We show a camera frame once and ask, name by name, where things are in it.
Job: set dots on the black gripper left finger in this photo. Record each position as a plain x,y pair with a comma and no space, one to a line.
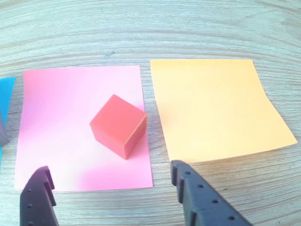
37,202

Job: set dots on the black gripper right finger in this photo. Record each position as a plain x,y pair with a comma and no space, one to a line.
207,204

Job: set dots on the large grey cube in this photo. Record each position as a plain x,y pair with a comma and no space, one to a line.
2,131

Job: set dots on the small red cube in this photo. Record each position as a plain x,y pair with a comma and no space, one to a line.
115,122

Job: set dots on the pink paper sheet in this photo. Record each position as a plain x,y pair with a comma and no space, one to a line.
58,117

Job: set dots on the orange paper sheet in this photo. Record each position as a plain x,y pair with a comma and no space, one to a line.
211,106

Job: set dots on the blue paper sheet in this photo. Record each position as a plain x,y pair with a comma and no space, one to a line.
5,94

